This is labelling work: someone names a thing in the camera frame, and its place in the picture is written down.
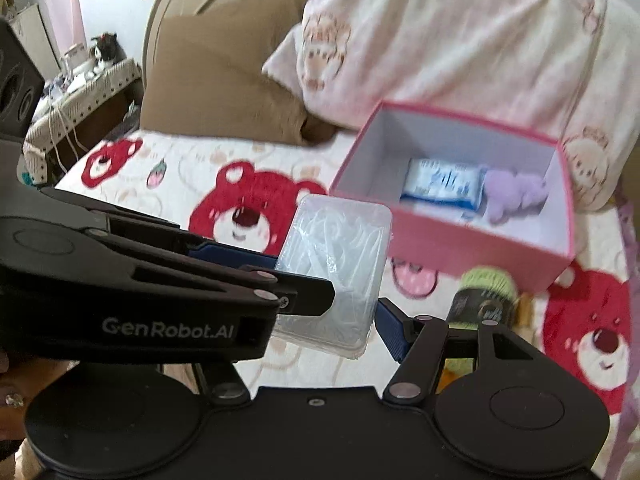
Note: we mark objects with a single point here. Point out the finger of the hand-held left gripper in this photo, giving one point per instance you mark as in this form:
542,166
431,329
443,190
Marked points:
300,297
230,254

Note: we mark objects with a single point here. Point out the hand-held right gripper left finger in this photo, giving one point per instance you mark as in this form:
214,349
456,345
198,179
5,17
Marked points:
220,377

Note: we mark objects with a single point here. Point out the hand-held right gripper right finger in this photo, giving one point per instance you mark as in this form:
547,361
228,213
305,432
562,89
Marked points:
391,332

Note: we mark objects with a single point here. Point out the clear floss pick box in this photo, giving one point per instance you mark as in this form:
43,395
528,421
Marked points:
340,240

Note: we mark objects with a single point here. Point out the pink cardboard box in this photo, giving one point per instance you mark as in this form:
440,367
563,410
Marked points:
450,250

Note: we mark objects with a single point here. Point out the green yarn ball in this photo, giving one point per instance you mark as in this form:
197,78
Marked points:
487,280

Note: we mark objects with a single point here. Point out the gold cap foundation bottle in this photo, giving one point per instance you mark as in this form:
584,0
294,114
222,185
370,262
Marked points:
523,305

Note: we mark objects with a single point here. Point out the blue wet wipes pack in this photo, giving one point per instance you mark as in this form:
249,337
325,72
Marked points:
440,182

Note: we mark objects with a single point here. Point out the purple plush toy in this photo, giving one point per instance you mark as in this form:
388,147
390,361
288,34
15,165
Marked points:
515,195

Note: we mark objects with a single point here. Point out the person's left hand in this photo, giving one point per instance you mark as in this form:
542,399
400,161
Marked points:
12,385

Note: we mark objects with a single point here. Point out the red bear print bedsheet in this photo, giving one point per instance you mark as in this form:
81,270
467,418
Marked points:
170,170

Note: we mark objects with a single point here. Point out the brown pillow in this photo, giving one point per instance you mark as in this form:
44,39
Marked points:
215,85

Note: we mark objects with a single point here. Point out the dark wooden nightstand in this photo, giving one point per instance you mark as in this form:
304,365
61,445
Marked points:
100,120

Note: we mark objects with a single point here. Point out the bedside table with cloth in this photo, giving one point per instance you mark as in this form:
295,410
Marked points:
90,90

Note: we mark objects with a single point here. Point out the cat plush toy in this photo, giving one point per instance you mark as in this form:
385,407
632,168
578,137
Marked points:
107,50

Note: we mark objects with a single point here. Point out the white cabinet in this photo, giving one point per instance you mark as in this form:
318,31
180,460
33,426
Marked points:
35,35

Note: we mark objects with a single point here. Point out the pink curtain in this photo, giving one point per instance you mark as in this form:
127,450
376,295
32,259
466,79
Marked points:
60,10

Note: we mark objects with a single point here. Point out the pink bear print quilt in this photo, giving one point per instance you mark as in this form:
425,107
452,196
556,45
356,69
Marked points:
450,35

